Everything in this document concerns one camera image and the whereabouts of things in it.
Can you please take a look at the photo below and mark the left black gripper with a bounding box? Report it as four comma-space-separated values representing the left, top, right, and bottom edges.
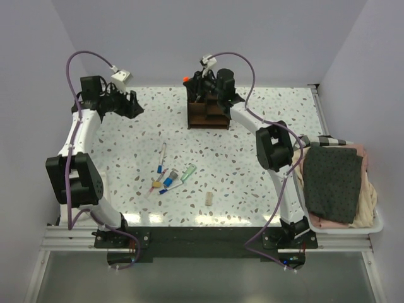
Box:
100, 83, 144, 119

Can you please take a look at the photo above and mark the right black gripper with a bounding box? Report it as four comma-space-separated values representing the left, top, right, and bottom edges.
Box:
184, 68, 223, 100

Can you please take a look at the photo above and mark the brown wooden desk organizer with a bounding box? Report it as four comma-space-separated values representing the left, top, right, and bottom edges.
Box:
186, 87, 230, 129

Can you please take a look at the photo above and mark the blue capped white marker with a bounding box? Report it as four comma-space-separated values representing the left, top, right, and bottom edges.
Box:
157, 143, 167, 174

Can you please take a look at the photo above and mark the red pen clear cap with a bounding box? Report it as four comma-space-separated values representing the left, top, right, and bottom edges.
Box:
145, 169, 168, 199

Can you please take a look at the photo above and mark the small blue white pen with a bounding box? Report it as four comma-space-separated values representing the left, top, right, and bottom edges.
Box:
158, 182, 184, 195

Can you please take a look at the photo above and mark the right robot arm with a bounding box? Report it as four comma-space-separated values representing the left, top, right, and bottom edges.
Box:
183, 69, 309, 248

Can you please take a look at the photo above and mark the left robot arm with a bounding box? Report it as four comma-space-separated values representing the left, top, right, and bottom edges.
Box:
45, 70, 144, 247

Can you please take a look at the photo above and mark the green transparent tube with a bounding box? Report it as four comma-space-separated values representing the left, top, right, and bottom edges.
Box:
181, 164, 196, 182

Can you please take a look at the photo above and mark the beige eraser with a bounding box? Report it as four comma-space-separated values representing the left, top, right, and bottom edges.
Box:
205, 192, 213, 206

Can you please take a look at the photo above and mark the black white striped cloth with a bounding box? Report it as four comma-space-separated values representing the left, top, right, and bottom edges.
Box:
294, 135, 353, 150

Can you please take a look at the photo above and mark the dark grey dotted cloth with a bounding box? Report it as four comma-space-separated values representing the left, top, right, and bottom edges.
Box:
302, 146, 363, 224

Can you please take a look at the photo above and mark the white laundry tray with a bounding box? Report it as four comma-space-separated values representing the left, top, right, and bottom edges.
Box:
296, 138, 384, 235

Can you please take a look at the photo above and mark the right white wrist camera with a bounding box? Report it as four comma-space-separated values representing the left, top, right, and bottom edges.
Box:
199, 54, 217, 77

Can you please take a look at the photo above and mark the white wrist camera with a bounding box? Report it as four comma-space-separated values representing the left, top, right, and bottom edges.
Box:
199, 54, 217, 77
110, 65, 133, 92

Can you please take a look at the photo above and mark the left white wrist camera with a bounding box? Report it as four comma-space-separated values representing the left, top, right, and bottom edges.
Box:
110, 65, 133, 92

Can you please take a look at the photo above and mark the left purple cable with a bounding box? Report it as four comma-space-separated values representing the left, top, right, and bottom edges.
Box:
64, 50, 143, 271

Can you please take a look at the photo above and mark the purple cable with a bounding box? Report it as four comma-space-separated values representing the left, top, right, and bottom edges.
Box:
64, 50, 143, 271
205, 51, 313, 272

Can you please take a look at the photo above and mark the aluminium frame rail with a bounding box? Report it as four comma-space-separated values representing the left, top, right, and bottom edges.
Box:
40, 226, 372, 252

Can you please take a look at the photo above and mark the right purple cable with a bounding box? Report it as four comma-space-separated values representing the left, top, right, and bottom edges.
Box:
205, 51, 313, 272

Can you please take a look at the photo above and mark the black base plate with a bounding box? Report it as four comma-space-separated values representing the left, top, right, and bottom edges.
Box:
92, 227, 319, 268

